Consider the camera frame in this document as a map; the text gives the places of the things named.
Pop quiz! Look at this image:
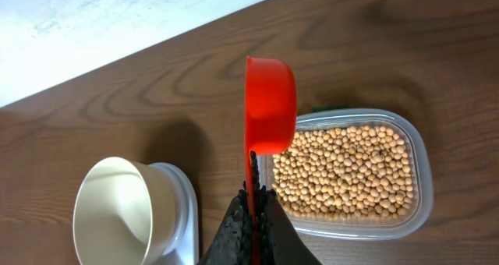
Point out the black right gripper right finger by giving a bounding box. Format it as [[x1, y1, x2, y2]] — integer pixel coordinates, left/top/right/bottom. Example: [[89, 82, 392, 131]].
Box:
[[257, 185, 321, 265]]

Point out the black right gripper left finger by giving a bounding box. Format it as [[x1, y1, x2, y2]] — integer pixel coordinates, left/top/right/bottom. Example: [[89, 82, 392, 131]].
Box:
[[197, 189, 253, 265]]

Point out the cream white bowl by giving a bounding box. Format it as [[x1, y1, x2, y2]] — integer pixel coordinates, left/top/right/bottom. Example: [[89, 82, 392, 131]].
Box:
[[73, 157, 178, 265]]

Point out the red measuring scoop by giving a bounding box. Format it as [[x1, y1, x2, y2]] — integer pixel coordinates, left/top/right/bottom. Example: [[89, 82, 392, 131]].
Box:
[[244, 57, 296, 265]]

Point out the white digital kitchen scale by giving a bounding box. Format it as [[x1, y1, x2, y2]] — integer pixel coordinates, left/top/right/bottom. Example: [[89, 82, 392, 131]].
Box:
[[150, 162, 200, 265]]

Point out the clear plastic container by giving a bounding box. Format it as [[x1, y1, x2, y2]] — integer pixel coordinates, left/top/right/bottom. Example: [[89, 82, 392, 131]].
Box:
[[258, 108, 434, 240]]

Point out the pile of soybeans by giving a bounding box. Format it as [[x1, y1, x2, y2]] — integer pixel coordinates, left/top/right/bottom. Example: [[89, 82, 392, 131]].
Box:
[[272, 125, 415, 221]]

